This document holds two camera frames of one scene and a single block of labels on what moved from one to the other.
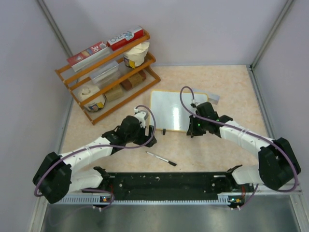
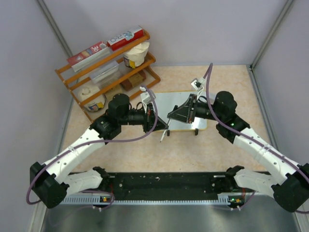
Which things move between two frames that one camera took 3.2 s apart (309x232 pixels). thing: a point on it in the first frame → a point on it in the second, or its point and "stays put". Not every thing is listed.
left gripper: (146, 139) → (150, 120)
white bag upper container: (136, 56) stays put
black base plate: (171, 185) stays put
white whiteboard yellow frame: (169, 114) stays put
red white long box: (124, 38) stays put
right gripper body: (201, 123) → (194, 107)
